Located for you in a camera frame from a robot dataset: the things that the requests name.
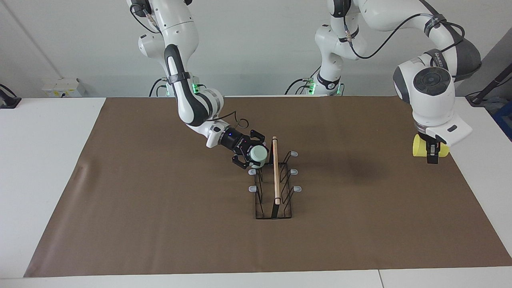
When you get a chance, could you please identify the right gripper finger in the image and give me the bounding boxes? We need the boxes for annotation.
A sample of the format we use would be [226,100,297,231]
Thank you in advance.
[232,154,251,170]
[248,128,267,146]

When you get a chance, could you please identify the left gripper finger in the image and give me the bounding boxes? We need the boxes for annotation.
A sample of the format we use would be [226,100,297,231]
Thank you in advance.
[426,142,440,165]

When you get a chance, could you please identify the yellow plastic cup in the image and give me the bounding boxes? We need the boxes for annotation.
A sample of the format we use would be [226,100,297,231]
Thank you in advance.
[412,134,450,158]

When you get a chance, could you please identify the pale green plastic cup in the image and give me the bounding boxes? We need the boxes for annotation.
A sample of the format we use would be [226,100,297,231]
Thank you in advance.
[248,144,270,168]

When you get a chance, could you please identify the blue crate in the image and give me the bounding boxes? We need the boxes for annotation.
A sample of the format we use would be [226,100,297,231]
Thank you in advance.
[492,100,512,141]

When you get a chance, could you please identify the black angled stand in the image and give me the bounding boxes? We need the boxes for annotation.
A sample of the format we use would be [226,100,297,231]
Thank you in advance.
[466,63,512,107]

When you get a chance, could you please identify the brown paper table mat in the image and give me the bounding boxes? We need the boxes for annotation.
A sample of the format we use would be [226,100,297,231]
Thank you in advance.
[23,95,512,278]

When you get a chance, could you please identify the black desk clamp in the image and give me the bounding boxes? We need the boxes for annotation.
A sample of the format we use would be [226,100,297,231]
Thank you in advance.
[0,84,22,110]

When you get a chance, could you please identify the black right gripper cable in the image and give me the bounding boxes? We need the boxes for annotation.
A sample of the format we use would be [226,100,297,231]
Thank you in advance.
[130,3,249,131]

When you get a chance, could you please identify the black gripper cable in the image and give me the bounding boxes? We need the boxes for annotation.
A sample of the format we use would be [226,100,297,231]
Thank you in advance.
[130,3,249,131]
[343,14,467,61]

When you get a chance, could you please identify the black wire cup rack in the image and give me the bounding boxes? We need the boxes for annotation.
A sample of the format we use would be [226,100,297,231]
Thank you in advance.
[248,136,299,220]

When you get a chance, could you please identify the black left base cable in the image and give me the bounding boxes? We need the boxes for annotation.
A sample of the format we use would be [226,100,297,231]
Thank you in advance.
[284,66,321,96]

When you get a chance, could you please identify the black base cable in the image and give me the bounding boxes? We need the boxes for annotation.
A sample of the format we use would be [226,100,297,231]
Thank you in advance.
[148,78,210,98]
[284,66,321,96]

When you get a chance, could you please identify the black right base cable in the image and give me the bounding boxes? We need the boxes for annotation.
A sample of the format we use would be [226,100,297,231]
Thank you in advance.
[148,78,210,98]

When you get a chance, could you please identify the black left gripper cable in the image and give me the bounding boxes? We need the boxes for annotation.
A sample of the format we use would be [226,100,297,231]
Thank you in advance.
[343,14,467,61]

